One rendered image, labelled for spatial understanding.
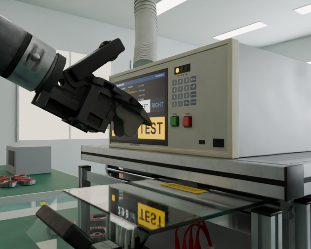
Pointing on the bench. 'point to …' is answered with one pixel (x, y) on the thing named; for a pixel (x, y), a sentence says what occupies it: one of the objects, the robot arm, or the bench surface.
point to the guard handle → (64, 228)
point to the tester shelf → (223, 170)
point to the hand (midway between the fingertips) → (146, 118)
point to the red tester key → (186, 121)
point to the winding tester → (234, 103)
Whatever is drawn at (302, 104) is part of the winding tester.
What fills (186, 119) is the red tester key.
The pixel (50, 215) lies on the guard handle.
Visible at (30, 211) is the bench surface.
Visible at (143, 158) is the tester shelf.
